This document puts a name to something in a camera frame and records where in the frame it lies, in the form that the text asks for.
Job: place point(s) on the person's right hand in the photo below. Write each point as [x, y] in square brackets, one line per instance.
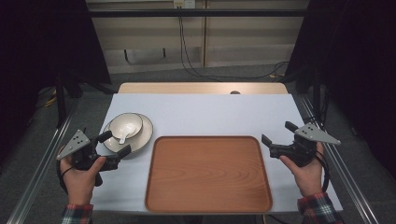
[306, 174]

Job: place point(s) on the white bowl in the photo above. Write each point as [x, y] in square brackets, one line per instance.
[125, 125]

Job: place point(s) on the white wall socket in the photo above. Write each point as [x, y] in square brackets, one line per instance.
[184, 3]

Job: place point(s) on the metal floor rail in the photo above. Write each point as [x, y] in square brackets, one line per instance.
[342, 161]
[40, 168]

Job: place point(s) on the white ceramic spoon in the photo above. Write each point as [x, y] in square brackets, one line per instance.
[127, 130]

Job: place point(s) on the white table mat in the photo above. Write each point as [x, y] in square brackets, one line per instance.
[205, 115]

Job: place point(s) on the white plate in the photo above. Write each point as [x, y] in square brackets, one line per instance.
[140, 137]

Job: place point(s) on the person's left hand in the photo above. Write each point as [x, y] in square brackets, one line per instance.
[81, 180]

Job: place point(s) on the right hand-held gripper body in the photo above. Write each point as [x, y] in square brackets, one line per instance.
[303, 144]

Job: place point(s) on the wooden tray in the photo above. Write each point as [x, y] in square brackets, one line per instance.
[208, 174]

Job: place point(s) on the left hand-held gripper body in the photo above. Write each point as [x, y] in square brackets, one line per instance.
[81, 149]

